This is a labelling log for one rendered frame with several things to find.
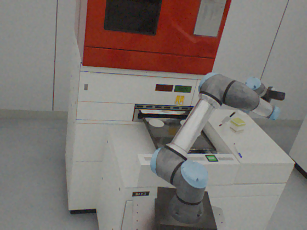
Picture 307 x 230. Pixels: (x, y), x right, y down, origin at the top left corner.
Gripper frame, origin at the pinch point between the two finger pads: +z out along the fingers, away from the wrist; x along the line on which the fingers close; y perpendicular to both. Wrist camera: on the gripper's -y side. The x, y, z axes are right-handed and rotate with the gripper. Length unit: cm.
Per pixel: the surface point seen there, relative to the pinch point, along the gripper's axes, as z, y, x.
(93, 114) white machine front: -55, 94, 25
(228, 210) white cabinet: -11, 16, 69
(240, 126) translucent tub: -7.1, 15.9, 18.7
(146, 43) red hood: -62, 56, -16
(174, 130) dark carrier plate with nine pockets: -26, 51, 27
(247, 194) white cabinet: -9, 6, 59
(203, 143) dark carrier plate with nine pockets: -21, 32, 33
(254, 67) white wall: 171, 78, -91
